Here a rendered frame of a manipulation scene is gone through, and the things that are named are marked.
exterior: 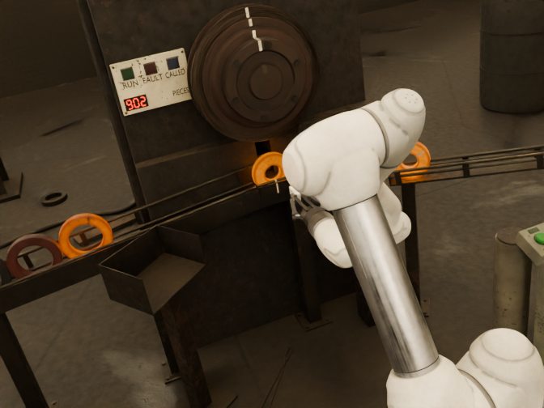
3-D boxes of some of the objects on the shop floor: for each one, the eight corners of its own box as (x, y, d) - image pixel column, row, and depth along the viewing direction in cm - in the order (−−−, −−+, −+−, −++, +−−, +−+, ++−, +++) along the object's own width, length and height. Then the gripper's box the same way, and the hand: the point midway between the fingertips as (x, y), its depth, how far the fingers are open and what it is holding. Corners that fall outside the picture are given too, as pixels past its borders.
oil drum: (462, 101, 465) (462, -15, 425) (524, 83, 479) (529, -31, 439) (514, 121, 414) (519, -10, 374) (580, 100, 428) (592, -28, 388)
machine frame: (150, 273, 310) (39, -90, 230) (332, 214, 335) (289, -131, 255) (176, 356, 247) (36, -103, 167) (397, 277, 272) (368, -156, 192)
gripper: (301, 238, 183) (275, 203, 202) (338, 226, 186) (309, 193, 206) (299, 218, 179) (272, 185, 199) (337, 206, 182) (307, 175, 202)
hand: (295, 193), depth 199 cm, fingers closed
